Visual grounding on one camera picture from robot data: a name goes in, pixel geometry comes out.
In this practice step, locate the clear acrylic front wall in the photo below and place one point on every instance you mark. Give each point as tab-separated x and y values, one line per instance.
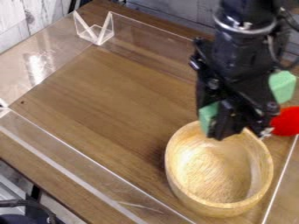
97	194

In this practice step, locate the brown wooden bowl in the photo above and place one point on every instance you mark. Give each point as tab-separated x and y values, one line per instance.
218	177

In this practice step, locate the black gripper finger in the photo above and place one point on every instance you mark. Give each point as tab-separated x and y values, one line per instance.
261	127
226	122

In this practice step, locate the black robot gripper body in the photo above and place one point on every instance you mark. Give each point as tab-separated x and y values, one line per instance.
239	57

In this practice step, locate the green rectangular block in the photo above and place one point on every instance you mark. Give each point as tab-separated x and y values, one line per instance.
258	96

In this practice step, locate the clear acrylic wall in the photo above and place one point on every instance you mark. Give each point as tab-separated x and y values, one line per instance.
97	194
150	63

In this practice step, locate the red fuzzy ball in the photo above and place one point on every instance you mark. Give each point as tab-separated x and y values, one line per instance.
286	122

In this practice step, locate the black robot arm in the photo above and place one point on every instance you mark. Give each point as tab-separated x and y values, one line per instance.
255	17

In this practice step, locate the clear acrylic back wall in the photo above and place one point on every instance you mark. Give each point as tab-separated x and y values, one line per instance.
150	63

